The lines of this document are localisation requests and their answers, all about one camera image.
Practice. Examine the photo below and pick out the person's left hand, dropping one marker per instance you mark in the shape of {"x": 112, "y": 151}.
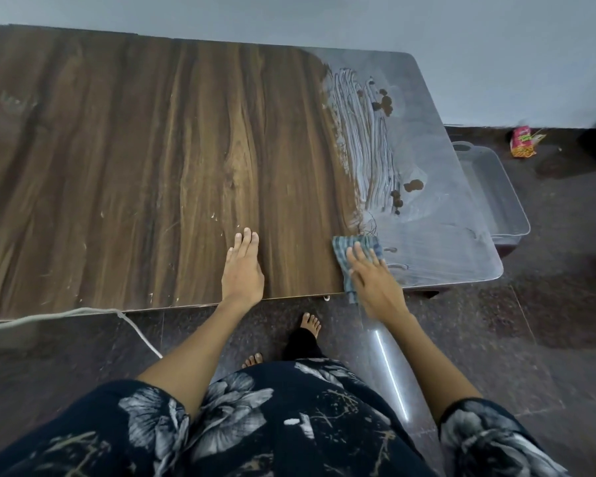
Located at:
{"x": 242, "y": 278}

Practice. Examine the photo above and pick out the person's right hand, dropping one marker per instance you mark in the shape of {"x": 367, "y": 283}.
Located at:
{"x": 375, "y": 288}

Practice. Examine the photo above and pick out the person's right middle finger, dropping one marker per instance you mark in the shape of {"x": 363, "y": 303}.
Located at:
{"x": 363, "y": 255}

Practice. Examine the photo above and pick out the person's right little finger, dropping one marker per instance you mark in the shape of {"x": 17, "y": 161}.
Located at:
{"x": 384, "y": 269}

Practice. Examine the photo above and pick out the person's left little finger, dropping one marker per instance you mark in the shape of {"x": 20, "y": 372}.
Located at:
{"x": 230, "y": 254}

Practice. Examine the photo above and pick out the person's left middle finger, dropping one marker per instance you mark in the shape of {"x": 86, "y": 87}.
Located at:
{"x": 246, "y": 242}

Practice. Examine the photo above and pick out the blue checked cleaning cloth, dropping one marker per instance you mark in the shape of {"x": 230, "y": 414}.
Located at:
{"x": 342, "y": 253}

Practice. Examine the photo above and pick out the person's right forearm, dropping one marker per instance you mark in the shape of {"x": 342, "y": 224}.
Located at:
{"x": 427, "y": 365}

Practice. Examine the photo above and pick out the person's left forearm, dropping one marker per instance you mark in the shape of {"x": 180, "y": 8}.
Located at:
{"x": 198, "y": 352}

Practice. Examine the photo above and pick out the person's right foot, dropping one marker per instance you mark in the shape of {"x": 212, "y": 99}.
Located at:
{"x": 311, "y": 323}

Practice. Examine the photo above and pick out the person's foot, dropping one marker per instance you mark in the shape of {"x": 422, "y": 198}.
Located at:
{"x": 253, "y": 360}
{"x": 311, "y": 323}

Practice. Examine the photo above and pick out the black trouser leg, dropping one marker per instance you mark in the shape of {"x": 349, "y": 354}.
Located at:
{"x": 302, "y": 344}

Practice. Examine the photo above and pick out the person's left foot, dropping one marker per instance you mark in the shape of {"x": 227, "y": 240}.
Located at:
{"x": 253, "y": 360}

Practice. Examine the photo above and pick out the white foam smear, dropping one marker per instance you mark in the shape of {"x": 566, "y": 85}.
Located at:
{"x": 365, "y": 139}

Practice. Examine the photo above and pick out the clear plastic tray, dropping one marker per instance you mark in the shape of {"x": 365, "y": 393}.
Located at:
{"x": 491, "y": 188}

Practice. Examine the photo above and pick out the dark floral dress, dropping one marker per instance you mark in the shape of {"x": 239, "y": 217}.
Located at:
{"x": 303, "y": 432}

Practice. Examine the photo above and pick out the red snack packet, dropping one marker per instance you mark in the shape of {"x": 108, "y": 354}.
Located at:
{"x": 522, "y": 143}

